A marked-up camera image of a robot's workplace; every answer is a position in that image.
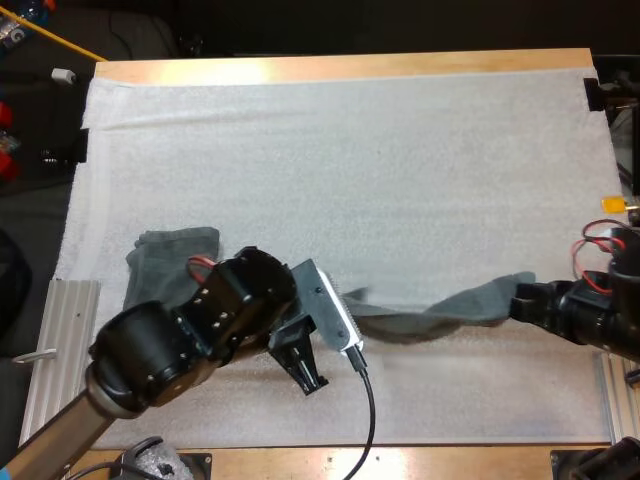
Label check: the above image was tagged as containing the black camera cable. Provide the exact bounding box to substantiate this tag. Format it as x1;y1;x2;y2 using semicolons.
341;345;377;480

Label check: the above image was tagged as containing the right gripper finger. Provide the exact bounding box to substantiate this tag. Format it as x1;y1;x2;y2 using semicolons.
508;297;556;327
514;281;556;301

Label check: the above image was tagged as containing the ribbed aluminium rail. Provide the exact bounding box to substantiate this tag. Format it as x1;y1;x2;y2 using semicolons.
592;349;640;446
18;279;103;447

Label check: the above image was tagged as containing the grey-green towel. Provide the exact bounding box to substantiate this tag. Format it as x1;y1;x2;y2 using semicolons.
344;271;537;347
122;226;224;312

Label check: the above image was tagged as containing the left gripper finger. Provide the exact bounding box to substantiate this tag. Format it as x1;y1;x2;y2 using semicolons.
285;343;330;398

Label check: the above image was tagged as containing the dark table clamp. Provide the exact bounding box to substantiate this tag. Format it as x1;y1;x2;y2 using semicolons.
583;77;607;113

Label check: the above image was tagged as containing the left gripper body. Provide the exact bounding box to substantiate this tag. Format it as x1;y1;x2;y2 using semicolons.
267;295;321;370

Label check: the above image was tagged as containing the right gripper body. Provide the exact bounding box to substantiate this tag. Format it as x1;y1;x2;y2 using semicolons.
548;272;615;347

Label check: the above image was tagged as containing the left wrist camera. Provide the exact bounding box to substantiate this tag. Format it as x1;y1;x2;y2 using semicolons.
291;258;365;357

